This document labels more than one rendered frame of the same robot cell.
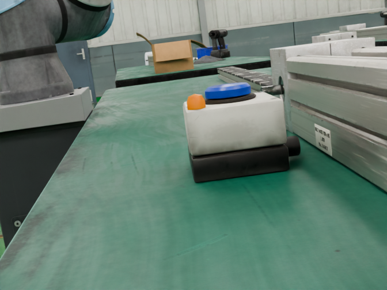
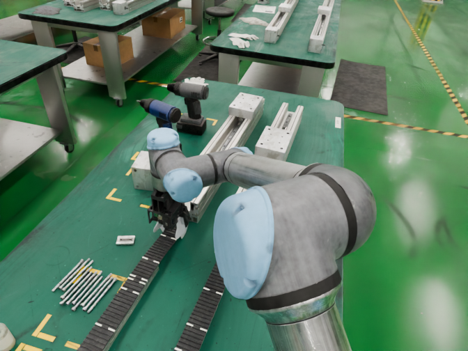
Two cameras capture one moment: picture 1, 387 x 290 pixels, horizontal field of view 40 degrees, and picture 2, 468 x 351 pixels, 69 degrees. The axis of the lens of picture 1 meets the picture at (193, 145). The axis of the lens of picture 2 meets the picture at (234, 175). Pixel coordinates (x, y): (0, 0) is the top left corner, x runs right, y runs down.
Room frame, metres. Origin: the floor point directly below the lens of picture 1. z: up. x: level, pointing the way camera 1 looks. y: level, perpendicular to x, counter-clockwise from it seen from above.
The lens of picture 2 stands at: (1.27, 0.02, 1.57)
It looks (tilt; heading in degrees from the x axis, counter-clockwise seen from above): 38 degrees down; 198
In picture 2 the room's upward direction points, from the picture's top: 4 degrees clockwise
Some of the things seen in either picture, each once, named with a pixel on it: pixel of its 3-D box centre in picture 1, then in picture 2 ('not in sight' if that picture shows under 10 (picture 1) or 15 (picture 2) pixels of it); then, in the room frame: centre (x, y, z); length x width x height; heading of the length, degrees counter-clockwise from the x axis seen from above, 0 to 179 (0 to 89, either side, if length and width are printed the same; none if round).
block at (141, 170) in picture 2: not in sight; (153, 171); (0.46, -0.53, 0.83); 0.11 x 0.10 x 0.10; 103
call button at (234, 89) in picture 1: (228, 95); not in sight; (0.46, -0.04, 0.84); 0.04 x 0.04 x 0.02
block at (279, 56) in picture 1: (311, 84); not in sight; (0.63, -0.15, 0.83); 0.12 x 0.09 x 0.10; 92
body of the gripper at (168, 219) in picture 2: not in sight; (166, 202); (0.68, -0.35, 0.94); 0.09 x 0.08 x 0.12; 2
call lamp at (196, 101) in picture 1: (195, 100); not in sight; (0.43, -0.01, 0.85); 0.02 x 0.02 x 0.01
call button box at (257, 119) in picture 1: (242, 130); not in sight; (0.46, -0.04, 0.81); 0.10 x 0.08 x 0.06; 92
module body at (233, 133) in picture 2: not in sight; (226, 145); (0.19, -0.36, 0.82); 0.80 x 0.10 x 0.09; 2
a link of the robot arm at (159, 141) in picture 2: not in sight; (164, 153); (0.68, -0.35, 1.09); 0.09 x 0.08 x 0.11; 48
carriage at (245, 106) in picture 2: not in sight; (246, 108); (-0.06, -0.37, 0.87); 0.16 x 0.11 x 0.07; 2
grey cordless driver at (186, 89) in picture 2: not in sight; (184, 106); (0.08, -0.60, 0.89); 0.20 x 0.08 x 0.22; 98
